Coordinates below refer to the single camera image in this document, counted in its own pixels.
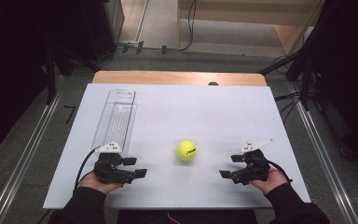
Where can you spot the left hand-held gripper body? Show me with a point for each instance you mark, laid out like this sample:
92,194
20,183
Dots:
110,169

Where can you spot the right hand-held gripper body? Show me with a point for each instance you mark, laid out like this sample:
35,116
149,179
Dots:
254,168

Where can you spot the person's left hand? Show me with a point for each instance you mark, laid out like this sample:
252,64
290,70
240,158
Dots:
98,185

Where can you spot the person's right hand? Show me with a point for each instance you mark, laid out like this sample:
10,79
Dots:
270,182

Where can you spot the clear plastic tray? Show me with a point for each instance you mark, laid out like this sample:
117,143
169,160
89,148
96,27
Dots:
115,119

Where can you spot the yellow tennis ball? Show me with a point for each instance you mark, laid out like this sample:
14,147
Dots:
186,150

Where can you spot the white board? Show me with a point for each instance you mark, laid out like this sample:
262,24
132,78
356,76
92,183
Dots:
199,118

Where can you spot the person's dark clothed body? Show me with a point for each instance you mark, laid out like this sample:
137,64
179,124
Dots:
186,217

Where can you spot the wooden table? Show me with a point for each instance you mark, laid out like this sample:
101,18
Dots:
174,77

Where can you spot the black metal stand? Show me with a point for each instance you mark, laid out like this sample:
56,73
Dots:
301,68
51,74

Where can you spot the black curtain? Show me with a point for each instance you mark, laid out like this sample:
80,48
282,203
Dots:
9,62
351,77

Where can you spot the dark cabinet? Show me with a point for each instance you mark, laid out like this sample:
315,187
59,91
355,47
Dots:
110,25

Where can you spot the light wooden shelf unit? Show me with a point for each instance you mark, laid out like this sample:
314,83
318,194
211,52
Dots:
251,18

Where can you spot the aluminium floor rail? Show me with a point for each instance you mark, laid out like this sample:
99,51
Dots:
326,165
24,158

